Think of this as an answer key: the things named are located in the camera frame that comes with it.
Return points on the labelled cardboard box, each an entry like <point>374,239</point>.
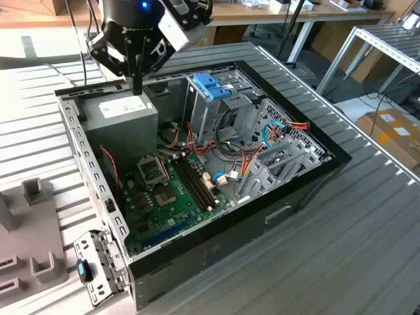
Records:
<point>387,138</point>

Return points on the black RAM slot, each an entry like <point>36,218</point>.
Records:
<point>187,183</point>
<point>197,183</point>
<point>193,183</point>
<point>202,183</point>

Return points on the white board connector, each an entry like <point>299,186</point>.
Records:
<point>208,182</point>

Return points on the grey parts rack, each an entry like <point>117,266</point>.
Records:
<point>33,229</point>

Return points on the grey power supply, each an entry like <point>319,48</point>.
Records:
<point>124,131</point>

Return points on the blue expansion slot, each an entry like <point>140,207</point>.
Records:
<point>167,231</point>

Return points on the green motherboard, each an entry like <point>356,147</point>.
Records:
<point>164,223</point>

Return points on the small brown cardboard box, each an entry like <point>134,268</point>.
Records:
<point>229,34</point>

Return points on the large brown cardboard box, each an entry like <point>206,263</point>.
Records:
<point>328,39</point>

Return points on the metal disk bay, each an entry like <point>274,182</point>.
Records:
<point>262,174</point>

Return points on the blue plastic bay latch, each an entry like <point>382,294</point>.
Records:
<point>210,85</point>

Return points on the metal slat side table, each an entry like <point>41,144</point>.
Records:
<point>393,42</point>

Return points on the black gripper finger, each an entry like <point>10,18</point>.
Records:
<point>108,55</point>
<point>157,55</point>

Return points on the black tripod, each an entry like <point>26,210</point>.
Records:
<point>289,29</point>

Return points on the metal drive cage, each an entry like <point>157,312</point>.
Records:
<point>203,115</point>

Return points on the CPU socket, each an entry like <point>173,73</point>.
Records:
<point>165,198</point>

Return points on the black open PC case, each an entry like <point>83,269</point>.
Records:
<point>229,246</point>

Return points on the long wooden desk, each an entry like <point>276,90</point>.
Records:
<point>249,14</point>

